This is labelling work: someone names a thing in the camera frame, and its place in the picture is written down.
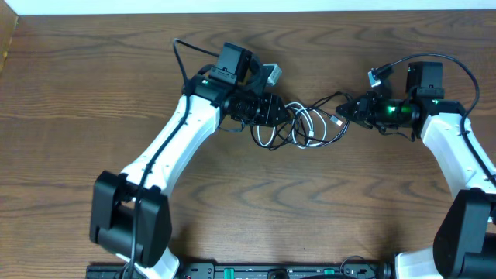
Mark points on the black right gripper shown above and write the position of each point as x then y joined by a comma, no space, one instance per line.
366,107

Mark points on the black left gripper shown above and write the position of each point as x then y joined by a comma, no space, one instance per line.
266,109

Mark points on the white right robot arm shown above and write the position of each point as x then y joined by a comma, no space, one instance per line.
462,247

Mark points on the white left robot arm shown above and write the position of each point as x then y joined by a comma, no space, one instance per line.
130,211

